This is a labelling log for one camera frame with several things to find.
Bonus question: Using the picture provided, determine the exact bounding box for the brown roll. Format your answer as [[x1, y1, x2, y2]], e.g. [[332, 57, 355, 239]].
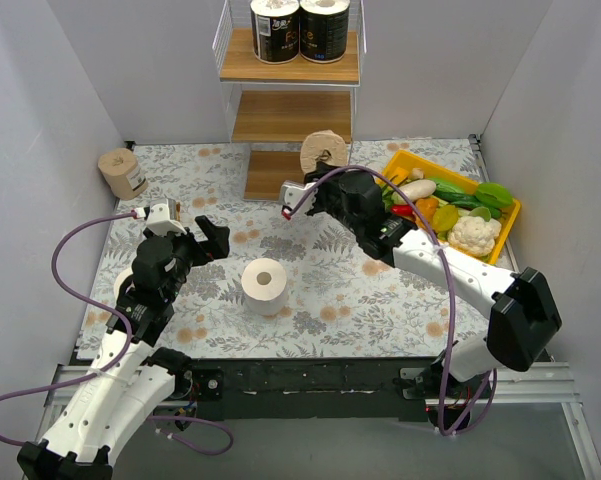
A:
[[98, 148, 148, 200], [299, 130, 349, 174]]

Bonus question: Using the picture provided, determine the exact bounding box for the black roll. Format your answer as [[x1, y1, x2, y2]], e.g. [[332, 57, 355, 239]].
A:
[[250, 0, 300, 64], [300, 0, 350, 63]]

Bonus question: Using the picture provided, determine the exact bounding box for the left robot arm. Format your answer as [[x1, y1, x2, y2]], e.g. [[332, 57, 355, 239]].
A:
[[17, 216, 230, 479]]

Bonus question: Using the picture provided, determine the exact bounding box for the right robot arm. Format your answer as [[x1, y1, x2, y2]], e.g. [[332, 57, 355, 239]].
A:
[[279, 162, 562, 398]]

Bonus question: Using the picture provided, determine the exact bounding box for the green leafy vegetable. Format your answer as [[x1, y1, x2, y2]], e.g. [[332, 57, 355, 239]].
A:
[[379, 175, 408, 211]]

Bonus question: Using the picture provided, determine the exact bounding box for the white unwrapped paper roll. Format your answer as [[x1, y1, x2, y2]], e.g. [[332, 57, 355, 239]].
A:
[[241, 258, 288, 316]]

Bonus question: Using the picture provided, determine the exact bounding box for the red chili pepper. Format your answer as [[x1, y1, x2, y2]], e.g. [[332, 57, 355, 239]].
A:
[[390, 204, 413, 217]]

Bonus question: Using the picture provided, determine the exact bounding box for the white paper roll, left edge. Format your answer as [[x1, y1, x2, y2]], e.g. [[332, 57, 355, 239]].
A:
[[113, 267, 133, 300]]

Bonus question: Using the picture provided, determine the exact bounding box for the yellow plastic tray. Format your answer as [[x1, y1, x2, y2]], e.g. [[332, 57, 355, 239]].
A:
[[382, 150, 521, 265]]

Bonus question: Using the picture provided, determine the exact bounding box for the white daikon radish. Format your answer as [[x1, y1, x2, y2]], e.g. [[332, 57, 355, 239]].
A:
[[400, 179, 437, 202]]

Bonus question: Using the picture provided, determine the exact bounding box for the floral patterned table mat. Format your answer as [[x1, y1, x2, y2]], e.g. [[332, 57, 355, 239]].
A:
[[75, 138, 522, 361]]

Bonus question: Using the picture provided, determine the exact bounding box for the orange bell pepper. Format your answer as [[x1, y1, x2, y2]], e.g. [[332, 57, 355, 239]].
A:
[[415, 197, 439, 223]]

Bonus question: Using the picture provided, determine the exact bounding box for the yellow star fruit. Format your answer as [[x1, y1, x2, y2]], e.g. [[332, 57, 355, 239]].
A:
[[431, 204, 460, 233]]

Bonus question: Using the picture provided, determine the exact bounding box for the green cucumber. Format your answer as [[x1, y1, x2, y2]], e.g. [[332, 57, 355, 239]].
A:
[[431, 178, 482, 210]]

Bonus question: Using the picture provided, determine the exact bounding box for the white cauliflower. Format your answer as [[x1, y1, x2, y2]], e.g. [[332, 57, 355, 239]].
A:
[[447, 216, 502, 257]]

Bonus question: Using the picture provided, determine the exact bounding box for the green star fruit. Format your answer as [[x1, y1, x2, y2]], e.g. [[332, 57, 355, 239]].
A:
[[474, 182, 514, 209]]

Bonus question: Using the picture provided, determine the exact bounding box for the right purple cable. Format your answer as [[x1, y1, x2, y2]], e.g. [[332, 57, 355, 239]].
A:
[[282, 164, 499, 437]]

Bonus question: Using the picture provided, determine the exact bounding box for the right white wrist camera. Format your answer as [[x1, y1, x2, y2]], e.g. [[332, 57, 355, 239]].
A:
[[278, 181, 315, 220]]

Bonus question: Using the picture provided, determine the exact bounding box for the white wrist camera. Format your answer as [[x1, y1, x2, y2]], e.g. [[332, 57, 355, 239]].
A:
[[132, 198, 187, 237], [278, 181, 315, 220]]

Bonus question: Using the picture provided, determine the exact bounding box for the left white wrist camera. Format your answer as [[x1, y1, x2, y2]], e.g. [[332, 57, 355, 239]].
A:
[[132, 198, 187, 237]]

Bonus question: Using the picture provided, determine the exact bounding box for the wooden wire-frame three-tier shelf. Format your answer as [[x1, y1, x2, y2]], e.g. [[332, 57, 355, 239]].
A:
[[212, 1, 367, 201]]

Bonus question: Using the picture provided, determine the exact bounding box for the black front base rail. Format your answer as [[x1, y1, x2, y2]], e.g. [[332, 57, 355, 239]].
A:
[[54, 355, 521, 424]]

